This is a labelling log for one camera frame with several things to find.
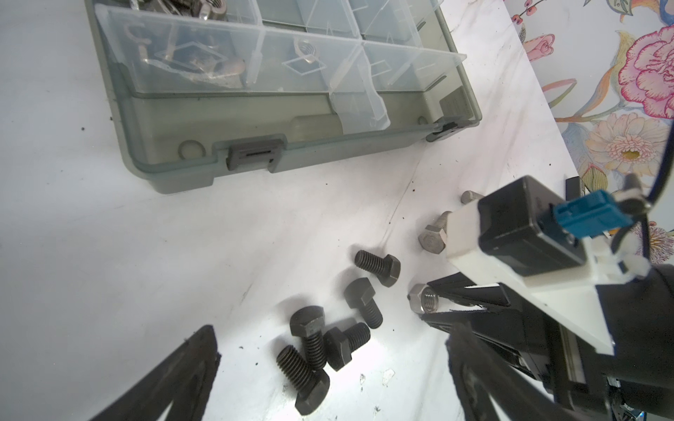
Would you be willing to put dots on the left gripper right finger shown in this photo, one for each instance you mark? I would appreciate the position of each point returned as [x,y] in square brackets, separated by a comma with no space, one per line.
[483,380]

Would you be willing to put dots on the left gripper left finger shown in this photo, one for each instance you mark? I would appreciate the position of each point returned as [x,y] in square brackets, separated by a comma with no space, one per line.
[180,386]

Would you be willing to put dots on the silver hex bolt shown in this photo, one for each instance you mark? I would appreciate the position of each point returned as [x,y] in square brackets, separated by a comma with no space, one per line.
[470,196]
[433,238]

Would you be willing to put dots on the small silver hex nut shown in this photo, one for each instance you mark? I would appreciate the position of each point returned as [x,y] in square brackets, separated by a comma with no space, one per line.
[306,51]

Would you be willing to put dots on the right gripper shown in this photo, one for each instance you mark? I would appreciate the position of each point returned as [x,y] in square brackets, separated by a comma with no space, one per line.
[636,379]

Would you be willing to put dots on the grey plastic organizer box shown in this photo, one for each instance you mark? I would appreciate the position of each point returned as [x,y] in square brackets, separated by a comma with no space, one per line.
[388,76]

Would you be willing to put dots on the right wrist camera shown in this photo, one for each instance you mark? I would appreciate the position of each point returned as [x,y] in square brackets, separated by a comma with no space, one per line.
[552,252]

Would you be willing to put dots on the black hex bolt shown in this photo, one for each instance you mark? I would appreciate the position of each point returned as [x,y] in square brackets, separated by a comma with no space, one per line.
[307,324]
[386,269]
[359,295]
[340,345]

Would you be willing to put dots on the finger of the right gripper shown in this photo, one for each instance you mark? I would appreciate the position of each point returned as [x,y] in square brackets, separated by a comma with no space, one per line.
[459,289]

